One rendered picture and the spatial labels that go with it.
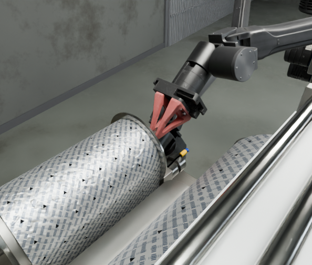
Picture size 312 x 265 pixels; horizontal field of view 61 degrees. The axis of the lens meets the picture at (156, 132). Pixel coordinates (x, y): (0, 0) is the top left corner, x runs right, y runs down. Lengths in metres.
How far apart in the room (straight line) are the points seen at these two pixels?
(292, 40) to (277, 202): 0.46
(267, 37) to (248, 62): 0.11
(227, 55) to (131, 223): 0.31
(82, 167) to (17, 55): 2.45
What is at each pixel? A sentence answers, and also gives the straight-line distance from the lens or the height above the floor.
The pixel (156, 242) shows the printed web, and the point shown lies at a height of 1.40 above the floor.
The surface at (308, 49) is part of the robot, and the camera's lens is 1.36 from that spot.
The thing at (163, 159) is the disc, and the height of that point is 1.27.
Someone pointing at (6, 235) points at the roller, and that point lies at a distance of 0.38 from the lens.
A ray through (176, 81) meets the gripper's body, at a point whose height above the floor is 1.35.
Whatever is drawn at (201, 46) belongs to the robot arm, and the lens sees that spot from 0.54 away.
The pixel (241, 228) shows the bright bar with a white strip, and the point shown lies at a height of 1.44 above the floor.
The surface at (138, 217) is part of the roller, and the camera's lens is 0.42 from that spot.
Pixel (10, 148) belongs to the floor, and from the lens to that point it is 2.72.
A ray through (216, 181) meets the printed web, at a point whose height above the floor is 1.40.
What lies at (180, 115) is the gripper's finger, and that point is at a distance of 0.51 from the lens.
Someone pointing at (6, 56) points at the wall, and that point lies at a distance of 2.76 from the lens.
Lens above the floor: 1.58
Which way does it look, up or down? 38 degrees down
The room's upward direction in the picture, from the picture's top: straight up
